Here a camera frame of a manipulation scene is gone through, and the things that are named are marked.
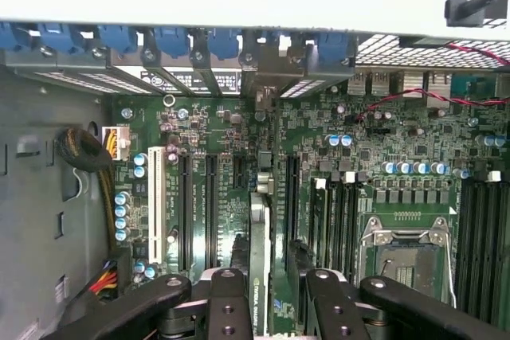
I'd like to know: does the black RAM slot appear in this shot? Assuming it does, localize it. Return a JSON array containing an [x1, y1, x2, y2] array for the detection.
[[352, 180, 363, 277], [339, 171, 354, 281], [328, 180, 340, 277], [500, 180, 510, 327], [472, 174, 487, 319], [485, 170, 501, 323], [457, 174, 473, 313]]

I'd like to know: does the CPU socket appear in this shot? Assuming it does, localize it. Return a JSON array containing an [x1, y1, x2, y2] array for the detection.
[[358, 214, 459, 309]]

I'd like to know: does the long black expansion slot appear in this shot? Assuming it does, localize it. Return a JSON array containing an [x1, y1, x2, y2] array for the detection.
[[203, 152, 220, 269], [284, 152, 302, 244], [177, 152, 194, 273]]

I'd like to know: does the white expansion slot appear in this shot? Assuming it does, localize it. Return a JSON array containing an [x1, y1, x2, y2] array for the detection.
[[147, 145, 167, 265]]

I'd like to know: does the short black expansion slot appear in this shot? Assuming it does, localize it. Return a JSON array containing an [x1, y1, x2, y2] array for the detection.
[[232, 154, 247, 192]]

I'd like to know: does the green motherboard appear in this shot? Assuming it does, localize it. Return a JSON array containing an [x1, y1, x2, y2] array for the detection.
[[111, 76, 510, 340]]

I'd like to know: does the white power connector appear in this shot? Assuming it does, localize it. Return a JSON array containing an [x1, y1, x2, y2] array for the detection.
[[101, 124, 131, 162]]

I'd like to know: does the black open PC case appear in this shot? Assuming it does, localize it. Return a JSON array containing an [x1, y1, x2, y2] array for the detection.
[[0, 0, 510, 340]]

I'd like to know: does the silver rear port block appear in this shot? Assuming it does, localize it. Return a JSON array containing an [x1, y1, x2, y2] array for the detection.
[[398, 70, 453, 98], [347, 71, 390, 97]]

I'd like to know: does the blue expansion card clip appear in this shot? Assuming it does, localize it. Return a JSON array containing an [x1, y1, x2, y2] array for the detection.
[[205, 28, 242, 61], [153, 25, 190, 58], [97, 25, 139, 54], [0, 23, 27, 53], [37, 23, 83, 54], [304, 33, 355, 74]]

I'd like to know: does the coloured power wire bundle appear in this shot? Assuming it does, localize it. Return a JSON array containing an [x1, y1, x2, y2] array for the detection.
[[88, 258, 120, 303]]

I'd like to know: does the black braided power cable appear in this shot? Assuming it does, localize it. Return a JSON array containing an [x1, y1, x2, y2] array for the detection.
[[54, 127, 119, 253]]

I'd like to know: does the red black twisted wire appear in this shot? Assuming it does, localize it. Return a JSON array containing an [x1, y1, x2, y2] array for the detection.
[[356, 87, 510, 122]]

